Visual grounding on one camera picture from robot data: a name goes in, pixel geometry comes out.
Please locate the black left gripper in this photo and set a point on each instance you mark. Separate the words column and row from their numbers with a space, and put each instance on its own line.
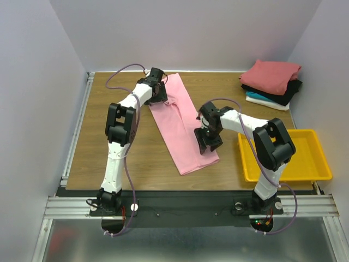
column 162, row 97

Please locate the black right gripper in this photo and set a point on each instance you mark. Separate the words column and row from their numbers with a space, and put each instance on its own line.
column 208, row 135

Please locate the light pink t-shirt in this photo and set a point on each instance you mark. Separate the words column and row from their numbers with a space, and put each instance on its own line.
column 176, row 121

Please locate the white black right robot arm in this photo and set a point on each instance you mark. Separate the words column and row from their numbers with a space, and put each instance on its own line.
column 269, row 140

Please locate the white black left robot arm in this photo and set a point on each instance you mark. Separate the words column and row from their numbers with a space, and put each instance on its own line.
column 121, row 127

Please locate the folded teal t-shirt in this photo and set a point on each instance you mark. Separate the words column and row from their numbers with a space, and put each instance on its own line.
column 257, row 96

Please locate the folded salmon red t-shirt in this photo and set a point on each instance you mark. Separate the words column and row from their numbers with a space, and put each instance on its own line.
column 270, row 77

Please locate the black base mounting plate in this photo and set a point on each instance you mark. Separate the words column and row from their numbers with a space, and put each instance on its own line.
column 179, row 209

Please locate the yellow plastic tray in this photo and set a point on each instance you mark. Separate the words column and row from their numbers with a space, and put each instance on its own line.
column 307, row 164

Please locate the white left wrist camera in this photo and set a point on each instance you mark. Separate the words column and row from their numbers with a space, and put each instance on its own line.
column 146, row 72

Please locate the aluminium left side rail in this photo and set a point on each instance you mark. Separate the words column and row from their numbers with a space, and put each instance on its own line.
column 72, row 148

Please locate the aluminium front frame rail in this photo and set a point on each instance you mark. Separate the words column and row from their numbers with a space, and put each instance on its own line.
column 308, row 206

